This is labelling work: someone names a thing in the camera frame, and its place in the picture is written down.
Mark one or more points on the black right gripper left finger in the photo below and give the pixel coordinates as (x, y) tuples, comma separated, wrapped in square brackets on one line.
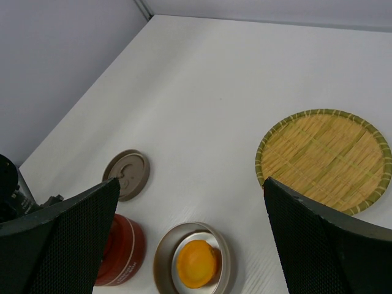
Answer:
[(58, 249)]

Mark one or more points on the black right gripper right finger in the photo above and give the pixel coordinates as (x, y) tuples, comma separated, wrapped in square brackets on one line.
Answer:
[(322, 250)]

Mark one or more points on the red round lid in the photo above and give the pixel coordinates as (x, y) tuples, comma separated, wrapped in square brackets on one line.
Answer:
[(124, 252)]

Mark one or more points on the beige round lid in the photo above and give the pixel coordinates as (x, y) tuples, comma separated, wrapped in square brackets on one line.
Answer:
[(132, 169)]

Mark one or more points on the orange round fruit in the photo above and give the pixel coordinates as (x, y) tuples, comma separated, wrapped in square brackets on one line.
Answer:
[(197, 264)]

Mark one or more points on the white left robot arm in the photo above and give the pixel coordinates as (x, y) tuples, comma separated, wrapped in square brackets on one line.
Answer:
[(16, 198)]

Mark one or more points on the round bamboo plate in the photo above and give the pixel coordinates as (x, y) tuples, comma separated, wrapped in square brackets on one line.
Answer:
[(330, 156)]

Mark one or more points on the beige-banded steel container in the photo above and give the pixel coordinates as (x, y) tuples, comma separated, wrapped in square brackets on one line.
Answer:
[(164, 267)]

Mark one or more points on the left aluminium frame post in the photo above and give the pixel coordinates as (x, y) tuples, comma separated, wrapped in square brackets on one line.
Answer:
[(144, 9)]

